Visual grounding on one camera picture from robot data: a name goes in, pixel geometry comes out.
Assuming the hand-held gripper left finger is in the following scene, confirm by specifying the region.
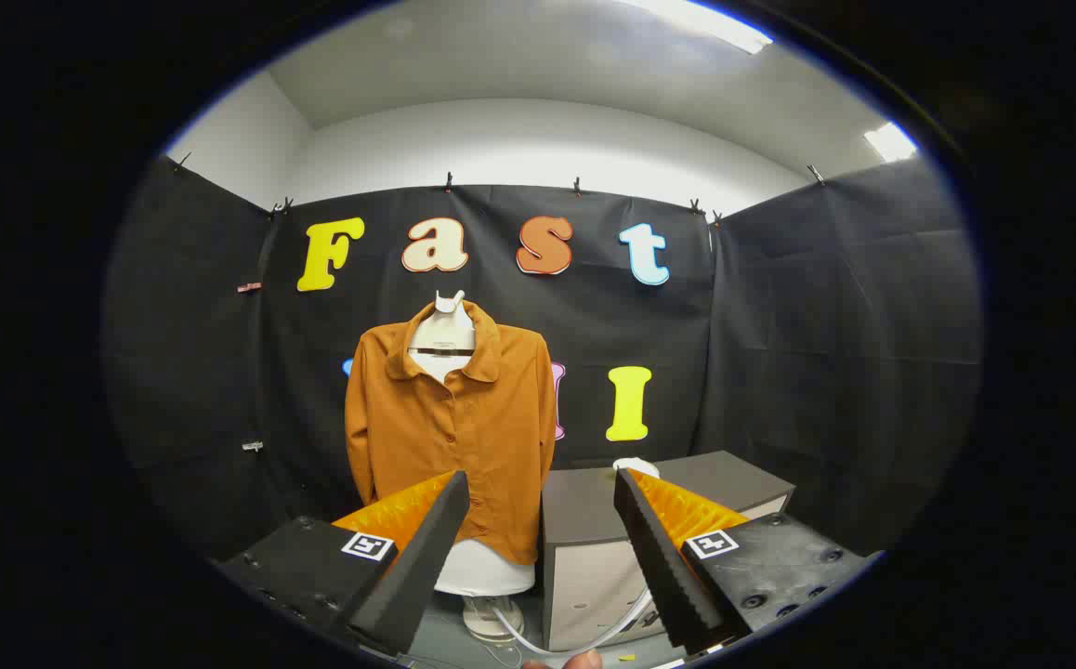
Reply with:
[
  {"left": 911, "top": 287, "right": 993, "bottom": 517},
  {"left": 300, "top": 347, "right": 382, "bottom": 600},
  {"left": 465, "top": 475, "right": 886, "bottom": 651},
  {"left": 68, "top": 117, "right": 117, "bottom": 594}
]
[{"left": 216, "top": 470, "right": 470, "bottom": 658}]

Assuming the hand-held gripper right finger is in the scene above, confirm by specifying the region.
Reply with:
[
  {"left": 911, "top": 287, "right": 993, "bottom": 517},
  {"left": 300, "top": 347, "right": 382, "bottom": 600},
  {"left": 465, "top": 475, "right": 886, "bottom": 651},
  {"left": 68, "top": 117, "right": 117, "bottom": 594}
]
[{"left": 613, "top": 467, "right": 876, "bottom": 656}]

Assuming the orange button-up shirt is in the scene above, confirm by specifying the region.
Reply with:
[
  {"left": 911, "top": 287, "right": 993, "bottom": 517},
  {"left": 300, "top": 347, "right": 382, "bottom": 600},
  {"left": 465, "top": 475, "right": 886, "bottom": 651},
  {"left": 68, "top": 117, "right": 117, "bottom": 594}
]
[{"left": 345, "top": 299, "right": 558, "bottom": 566}]

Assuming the white mannequin on stand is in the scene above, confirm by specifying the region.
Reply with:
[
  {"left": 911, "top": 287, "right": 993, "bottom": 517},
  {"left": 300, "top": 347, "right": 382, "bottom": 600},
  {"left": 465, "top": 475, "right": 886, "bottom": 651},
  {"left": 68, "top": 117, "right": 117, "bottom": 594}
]
[{"left": 406, "top": 290, "right": 536, "bottom": 644}]

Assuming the grey drawer cabinet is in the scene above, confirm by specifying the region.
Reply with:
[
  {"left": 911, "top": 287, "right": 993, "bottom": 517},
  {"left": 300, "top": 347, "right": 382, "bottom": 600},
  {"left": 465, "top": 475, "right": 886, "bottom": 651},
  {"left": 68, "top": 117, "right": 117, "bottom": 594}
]
[{"left": 541, "top": 451, "right": 796, "bottom": 651}]

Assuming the black backdrop cloth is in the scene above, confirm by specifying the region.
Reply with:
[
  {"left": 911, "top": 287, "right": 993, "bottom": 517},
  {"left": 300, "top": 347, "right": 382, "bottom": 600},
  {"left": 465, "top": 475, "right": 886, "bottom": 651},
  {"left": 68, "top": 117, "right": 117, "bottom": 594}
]
[{"left": 103, "top": 153, "right": 983, "bottom": 577}]

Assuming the row of black cloth clips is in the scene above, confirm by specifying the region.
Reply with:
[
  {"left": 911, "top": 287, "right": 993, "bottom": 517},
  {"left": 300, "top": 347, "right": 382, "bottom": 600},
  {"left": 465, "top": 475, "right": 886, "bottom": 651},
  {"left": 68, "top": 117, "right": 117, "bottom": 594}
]
[{"left": 174, "top": 151, "right": 827, "bottom": 227}]

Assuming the small ceiling light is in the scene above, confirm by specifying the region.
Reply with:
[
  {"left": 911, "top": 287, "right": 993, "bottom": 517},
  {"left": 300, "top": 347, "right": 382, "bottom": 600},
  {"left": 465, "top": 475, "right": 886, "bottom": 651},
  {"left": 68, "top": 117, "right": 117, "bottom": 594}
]
[{"left": 863, "top": 122, "right": 919, "bottom": 164}]

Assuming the long ceiling light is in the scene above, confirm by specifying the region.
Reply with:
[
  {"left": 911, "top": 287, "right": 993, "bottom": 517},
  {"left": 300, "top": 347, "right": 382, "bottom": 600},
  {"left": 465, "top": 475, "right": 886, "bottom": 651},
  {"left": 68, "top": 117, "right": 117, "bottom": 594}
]
[{"left": 612, "top": 0, "right": 774, "bottom": 55}]

